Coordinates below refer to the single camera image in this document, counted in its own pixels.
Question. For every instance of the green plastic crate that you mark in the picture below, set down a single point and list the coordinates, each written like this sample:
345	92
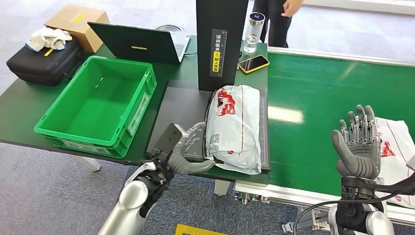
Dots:
97	100

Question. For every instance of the phone with yellow case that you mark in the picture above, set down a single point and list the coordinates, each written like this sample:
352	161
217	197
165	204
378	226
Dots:
253	64

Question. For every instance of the white plastic courier bag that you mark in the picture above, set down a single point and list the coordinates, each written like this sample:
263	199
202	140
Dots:
397	162
236	136

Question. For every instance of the white table leg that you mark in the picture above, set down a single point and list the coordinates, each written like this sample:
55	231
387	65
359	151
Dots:
87	163
222	188

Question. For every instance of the person's left hand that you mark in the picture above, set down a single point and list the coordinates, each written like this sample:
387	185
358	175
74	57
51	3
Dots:
291	7

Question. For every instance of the column instruction label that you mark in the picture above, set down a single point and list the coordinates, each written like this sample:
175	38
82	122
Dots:
218	52

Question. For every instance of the brown cardboard box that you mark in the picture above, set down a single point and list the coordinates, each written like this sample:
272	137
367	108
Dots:
89	32

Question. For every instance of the black scanner platform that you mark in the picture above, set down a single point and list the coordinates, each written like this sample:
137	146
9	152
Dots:
181	110

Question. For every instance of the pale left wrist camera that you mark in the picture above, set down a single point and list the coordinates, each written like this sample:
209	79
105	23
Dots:
165	141

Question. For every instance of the yellow tape strip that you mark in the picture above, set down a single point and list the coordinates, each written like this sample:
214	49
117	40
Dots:
48	52
139	48
79	18

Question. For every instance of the clear water bottle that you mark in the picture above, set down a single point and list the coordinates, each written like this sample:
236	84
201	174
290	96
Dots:
253	35

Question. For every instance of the black scanner column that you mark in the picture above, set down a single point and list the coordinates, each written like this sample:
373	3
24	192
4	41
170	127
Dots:
223	16

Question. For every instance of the black carrying case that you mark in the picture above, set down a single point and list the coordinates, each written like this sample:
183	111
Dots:
40	69

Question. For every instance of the dark laptop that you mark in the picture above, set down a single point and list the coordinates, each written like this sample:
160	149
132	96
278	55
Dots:
133	39

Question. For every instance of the person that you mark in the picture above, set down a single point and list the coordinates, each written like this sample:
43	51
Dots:
272	26

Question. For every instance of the white round ribbed disc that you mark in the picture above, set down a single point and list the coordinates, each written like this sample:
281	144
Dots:
171	30

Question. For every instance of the white cloth gloves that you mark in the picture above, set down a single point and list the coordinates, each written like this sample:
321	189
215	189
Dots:
48	39

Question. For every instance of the green conveyor belt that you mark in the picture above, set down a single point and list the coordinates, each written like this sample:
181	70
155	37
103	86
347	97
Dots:
324	90

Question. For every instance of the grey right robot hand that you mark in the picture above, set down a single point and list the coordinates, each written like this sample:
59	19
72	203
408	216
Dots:
360	155

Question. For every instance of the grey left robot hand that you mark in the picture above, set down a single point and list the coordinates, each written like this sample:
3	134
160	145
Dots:
188	165

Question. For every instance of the green table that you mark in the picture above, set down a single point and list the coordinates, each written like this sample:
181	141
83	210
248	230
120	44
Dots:
22	107

